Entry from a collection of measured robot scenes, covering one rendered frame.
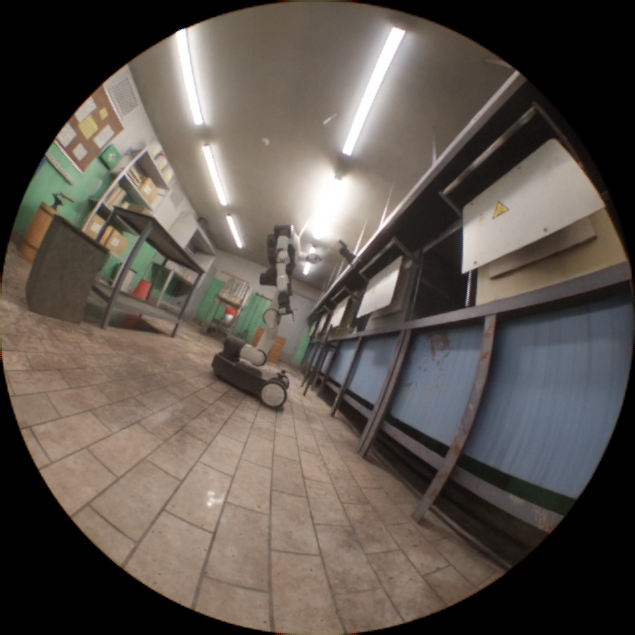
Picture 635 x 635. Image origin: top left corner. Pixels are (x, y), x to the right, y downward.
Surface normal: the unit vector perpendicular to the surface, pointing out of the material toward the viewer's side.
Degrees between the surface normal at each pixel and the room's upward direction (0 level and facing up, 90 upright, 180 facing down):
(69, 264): 90
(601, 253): 90
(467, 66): 180
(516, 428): 90
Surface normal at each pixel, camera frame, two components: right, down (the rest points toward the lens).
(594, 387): -0.92, -0.39
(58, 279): 0.93, 0.37
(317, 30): -0.37, 0.91
